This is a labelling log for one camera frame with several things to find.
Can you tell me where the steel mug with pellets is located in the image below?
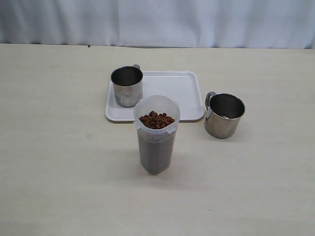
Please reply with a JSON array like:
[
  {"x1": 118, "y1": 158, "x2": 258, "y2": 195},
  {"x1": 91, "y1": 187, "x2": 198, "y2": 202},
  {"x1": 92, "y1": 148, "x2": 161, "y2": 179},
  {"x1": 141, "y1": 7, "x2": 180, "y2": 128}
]
[
  {"x1": 111, "y1": 64, "x2": 143, "y2": 108},
  {"x1": 204, "y1": 91, "x2": 245, "y2": 139}
]

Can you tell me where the white curtain backdrop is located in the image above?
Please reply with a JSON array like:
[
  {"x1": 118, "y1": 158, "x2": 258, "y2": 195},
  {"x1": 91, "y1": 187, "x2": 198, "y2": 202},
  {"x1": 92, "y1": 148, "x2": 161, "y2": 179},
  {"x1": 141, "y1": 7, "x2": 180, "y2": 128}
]
[{"x1": 0, "y1": 0, "x2": 315, "y2": 49}]

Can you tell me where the clear plastic pitcher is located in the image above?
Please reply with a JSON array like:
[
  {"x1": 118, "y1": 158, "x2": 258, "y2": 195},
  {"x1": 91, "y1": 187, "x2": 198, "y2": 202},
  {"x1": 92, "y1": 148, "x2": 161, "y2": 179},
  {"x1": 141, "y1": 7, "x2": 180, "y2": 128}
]
[{"x1": 133, "y1": 95, "x2": 180, "y2": 175}]

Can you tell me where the white plastic tray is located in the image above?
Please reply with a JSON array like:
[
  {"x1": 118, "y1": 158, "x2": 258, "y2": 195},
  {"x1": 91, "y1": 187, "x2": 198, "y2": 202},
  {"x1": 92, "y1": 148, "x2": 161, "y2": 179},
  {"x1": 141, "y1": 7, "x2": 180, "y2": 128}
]
[{"x1": 105, "y1": 71, "x2": 204, "y2": 123}]

